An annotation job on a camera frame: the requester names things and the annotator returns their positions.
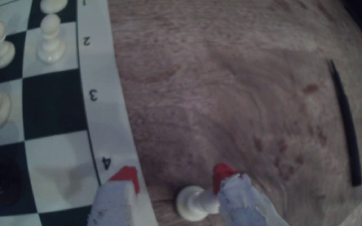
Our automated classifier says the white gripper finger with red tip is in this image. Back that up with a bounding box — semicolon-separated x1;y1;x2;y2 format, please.
212;163;290;226
87;166;141;226

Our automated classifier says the white pawn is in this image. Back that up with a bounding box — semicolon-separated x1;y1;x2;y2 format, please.
176;185;221;222
36;14;66;64
0;21;16;69

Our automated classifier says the green white chessboard mat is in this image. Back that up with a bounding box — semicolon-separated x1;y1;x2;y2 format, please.
0;0;158;226

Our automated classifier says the thin black stick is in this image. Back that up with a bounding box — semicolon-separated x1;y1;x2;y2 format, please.
327;59;362;187

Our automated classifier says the white rook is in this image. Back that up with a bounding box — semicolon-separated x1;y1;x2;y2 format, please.
40;0;69;14

